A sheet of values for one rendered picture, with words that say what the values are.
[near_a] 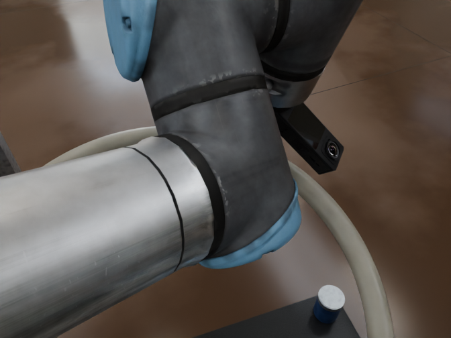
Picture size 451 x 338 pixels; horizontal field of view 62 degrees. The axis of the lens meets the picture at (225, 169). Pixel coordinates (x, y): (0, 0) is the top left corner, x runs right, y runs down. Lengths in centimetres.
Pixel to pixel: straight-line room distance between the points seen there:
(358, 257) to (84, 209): 39
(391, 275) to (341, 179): 60
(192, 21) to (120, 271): 16
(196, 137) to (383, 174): 208
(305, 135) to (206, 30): 24
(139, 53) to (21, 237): 14
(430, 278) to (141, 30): 180
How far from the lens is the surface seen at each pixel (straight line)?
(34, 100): 299
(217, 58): 26
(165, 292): 171
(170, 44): 26
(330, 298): 157
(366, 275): 52
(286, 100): 40
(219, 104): 25
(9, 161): 185
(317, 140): 47
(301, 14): 31
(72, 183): 20
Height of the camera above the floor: 150
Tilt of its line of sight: 44 degrees down
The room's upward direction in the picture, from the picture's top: straight up
